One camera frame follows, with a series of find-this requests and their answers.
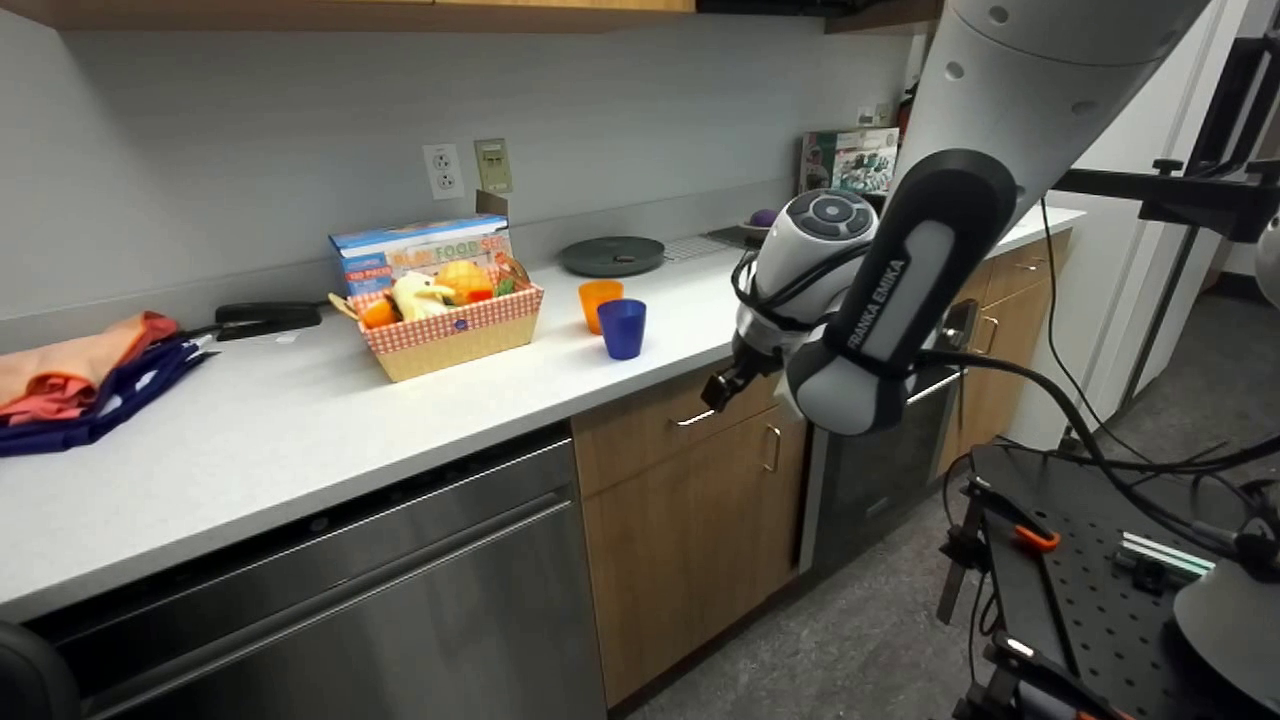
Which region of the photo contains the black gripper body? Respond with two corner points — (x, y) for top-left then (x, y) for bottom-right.
(724, 334), (784, 402)

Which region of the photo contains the white drawer with wooden front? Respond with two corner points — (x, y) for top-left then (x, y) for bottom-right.
(571, 377), (810, 500)

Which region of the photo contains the wooden cabinet door below drawer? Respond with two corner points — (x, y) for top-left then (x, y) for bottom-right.
(581, 395), (813, 714)

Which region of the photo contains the narrow wooden drawer front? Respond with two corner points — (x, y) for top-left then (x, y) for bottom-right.
(994, 235), (1075, 303)

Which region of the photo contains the blue plastic cup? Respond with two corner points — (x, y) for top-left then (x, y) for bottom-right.
(593, 296), (653, 364)

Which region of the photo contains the purple bowl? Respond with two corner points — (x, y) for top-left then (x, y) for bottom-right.
(741, 201), (789, 240)

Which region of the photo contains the orange plastic cup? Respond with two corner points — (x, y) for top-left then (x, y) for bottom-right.
(577, 277), (627, 338)

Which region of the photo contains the black built-in oven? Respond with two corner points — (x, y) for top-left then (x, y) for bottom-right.
(797, 296), (978, 577)

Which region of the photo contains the colourful printed box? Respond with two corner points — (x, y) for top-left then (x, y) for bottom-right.
(797, 124), (903, 206)

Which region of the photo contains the narrow wooden cabinet door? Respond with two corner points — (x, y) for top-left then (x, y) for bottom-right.
(958, 272), (1056, 457)

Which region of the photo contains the checkered cardboard basket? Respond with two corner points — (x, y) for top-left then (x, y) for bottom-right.
(325, 282), (548, 388)

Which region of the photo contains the large orange toy food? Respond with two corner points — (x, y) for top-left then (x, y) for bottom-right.
(437, 255), (502, 310)

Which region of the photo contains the white and yellow toy food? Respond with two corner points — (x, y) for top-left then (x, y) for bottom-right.
(390, 267), (460, 324)

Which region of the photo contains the blue toy packaging box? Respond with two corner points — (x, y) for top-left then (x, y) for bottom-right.
(325, 212), (528, 301)

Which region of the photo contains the small orange toy fruit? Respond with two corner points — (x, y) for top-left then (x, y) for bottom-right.
(352, 292), (404, 334)

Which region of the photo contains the black perforated table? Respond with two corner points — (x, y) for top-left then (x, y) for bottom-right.
(964, 435), (1280, 720)

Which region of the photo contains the light aluminium bar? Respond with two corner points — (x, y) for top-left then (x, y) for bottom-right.
(1115, 530), (1219, 585)

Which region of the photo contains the black stapler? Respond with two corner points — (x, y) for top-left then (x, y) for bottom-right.
(211, 301), (325, 339)

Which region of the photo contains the grey round disc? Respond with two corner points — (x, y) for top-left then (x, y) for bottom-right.
(1168, 558), (1280, 720)

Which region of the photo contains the orange cloth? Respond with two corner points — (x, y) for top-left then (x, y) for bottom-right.
(0, 310), (185, 429)

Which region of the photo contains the black chair back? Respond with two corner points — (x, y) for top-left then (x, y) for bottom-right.
(0, 619), (84, 720)

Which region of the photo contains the thin black camera cable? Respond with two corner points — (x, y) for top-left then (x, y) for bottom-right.
(1031, 216), (1115, 452)

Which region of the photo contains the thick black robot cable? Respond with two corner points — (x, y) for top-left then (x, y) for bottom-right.
(727, 243), (1280, 563)

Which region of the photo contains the grey wall switch plate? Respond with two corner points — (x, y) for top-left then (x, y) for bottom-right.
(470, 131), (518, 201)

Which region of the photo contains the orange handled clamp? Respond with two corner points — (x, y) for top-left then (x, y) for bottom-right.
(958, 479), (1067, 561)

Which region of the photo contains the white wall outlet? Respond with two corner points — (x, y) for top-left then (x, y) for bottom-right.
(419, 139), (470, 206)

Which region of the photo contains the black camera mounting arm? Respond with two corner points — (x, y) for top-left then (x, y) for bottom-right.
(1056, 156), (1280, 249)

